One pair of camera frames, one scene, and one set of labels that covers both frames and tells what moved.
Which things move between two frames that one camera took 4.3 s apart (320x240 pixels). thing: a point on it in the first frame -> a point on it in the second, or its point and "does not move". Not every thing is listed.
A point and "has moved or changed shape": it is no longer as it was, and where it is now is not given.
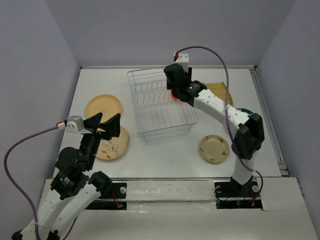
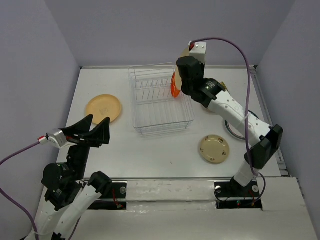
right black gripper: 189,74 -> 202,67
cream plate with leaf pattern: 114,148 has moved or changed shape
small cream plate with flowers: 215,149 does not move
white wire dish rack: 157,115 does not move
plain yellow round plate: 108,105 does not move
